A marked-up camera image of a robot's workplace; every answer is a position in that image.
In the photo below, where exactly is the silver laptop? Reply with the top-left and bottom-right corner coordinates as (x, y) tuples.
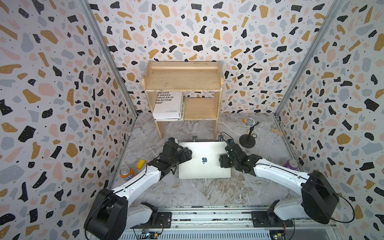
(178, 142), (231, 180)

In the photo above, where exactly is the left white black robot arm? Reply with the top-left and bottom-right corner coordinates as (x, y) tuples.
(84, 138), (193, 240)

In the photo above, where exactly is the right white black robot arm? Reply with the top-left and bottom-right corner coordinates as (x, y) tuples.
(219, 143), (340, 226)

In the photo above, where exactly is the black folding laptop stand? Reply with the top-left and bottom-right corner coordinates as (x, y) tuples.
(192, 136), (225, 142)

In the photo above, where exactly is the yellow block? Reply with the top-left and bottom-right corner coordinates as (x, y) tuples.
(136, 159), (146, 170)

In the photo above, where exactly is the orange soda can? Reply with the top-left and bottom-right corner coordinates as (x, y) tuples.
(119, 166), (135, 181)

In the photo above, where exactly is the tan wooden piece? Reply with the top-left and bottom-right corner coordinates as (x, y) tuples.
(271, 128), (283, 137)

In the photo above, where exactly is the purple soda can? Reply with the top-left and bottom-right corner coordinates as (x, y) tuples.
(284, 159), (300, 171)

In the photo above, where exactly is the white book black text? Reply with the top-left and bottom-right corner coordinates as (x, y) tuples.
(153, 92), (183, 121)

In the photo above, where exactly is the wooden shelf unit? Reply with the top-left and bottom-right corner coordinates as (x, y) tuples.
(142, 61), (225, 139)

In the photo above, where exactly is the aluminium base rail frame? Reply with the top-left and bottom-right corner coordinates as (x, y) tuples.
(83, 205), (340, 240)

